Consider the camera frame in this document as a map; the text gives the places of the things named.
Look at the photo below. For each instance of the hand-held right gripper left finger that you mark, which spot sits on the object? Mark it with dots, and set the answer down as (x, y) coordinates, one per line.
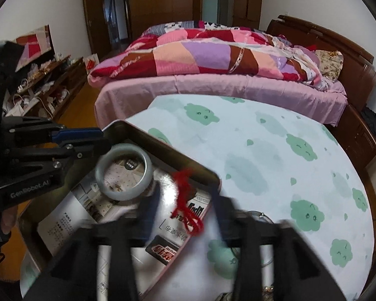
(150, 205)

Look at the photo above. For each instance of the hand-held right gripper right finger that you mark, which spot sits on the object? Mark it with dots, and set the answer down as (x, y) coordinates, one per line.
(223, 218)

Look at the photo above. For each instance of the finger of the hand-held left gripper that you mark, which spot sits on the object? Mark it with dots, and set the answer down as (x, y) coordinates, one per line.
(78, 134)
(91, 149)

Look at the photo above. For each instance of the silver bangle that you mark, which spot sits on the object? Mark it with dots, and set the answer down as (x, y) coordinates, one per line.
(263, 215)

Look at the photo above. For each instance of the metal tin box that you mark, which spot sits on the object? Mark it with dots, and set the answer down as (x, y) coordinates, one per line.
(175, 156)

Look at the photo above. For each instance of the person's left hand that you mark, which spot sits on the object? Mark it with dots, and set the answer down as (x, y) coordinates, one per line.
(10, 221)

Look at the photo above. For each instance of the pale jade bangle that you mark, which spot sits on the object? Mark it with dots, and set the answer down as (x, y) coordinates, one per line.
(128, 151)

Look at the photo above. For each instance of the low wooden cabinet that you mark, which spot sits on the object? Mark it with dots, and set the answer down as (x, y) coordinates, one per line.
(72, 78)

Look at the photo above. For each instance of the printed paper leaflet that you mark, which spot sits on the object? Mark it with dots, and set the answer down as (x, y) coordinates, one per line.
(81, 207)

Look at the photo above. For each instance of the red and white gift bag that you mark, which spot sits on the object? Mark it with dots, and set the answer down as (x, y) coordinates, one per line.
(91, 64)

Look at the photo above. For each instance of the cloud print tablecloth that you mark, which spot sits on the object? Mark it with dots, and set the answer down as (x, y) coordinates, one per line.
(238, 138)

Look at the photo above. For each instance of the flat screen television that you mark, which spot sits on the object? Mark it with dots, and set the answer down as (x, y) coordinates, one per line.
(37, 47)

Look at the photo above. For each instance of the pink bed sheet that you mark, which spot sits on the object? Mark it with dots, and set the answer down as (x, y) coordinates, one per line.
(206, 94)

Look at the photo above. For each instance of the patchwork quilt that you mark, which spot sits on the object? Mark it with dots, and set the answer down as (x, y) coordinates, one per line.
(206, 53)

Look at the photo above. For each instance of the grey white patterned blanket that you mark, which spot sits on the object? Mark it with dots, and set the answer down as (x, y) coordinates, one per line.
(181, 25)

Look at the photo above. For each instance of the wooden nightstand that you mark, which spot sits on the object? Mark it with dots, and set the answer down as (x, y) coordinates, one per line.
(357, 138)

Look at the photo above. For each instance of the wooden wardrobe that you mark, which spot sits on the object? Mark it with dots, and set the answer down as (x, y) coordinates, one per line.
(163, 0)

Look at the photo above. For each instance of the dark clothes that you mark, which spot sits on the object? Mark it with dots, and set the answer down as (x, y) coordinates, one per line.
(374, 124)

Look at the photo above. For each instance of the floral pillow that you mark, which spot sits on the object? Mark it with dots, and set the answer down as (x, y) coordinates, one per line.
(330, 62)

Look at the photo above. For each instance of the wooden headboard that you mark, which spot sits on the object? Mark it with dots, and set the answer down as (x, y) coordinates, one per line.
(347, 47)

